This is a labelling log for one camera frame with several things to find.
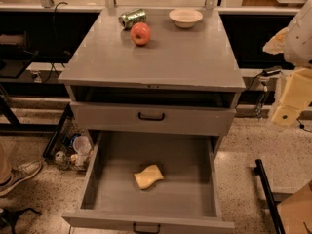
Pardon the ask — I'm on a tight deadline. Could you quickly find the black middle drawer handle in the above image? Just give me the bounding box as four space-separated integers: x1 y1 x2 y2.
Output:
133 222 161 234

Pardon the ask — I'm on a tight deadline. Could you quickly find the open grey middle drawer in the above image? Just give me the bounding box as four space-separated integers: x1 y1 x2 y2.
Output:
62 132 234 234

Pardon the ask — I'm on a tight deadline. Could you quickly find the black power adapter cable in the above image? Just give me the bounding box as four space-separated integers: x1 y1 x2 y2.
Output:
237 65 312 134

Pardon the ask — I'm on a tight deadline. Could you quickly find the closed grey top drawer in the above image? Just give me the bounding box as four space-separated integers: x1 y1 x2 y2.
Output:
70 102 235 136

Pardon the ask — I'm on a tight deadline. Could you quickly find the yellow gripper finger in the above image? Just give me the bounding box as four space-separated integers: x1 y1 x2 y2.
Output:
262 27 288 55
272 68 312 126

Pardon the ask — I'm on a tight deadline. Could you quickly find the yellow sponge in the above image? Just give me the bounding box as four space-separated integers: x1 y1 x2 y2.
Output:
134 165 164 190

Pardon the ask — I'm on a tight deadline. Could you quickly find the wire basket with items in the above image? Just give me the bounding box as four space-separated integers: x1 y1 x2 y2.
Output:
44 118 92 173

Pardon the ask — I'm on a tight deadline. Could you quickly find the black cable left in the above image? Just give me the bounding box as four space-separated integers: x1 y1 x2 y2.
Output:
42 1 71 84

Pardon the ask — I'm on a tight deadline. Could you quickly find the black chair frame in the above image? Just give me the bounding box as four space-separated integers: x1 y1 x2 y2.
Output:
254 159 286 234

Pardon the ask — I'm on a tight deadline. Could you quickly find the red apple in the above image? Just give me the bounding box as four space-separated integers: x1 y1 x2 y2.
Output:
131 22 151 46

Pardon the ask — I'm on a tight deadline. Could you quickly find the black top drawer handle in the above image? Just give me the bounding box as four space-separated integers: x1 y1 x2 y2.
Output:
137 112 166 121

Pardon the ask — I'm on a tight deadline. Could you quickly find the white ceramic bowl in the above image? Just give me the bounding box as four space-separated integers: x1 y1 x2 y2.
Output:
169 9 203 28

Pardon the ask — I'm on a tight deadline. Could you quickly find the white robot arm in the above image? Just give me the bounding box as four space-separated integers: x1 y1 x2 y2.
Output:
262 0 312 126

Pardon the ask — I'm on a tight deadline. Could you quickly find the clear plastic cup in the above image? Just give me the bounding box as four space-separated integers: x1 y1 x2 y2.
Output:
72 136 91 155

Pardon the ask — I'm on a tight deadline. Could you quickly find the grey drawer cabinet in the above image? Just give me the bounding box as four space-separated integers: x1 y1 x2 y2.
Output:
58 7 247 141

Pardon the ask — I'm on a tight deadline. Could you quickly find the grey sneaker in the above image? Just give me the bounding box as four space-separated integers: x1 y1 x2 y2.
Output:
0 161 42 197

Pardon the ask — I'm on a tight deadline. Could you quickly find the black drawer handle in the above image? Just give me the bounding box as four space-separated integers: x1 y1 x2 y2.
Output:
137 112 166 121
133 222 161 234

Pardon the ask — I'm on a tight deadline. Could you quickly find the green soda can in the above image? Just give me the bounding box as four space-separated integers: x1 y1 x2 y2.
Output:
118 8 146 30

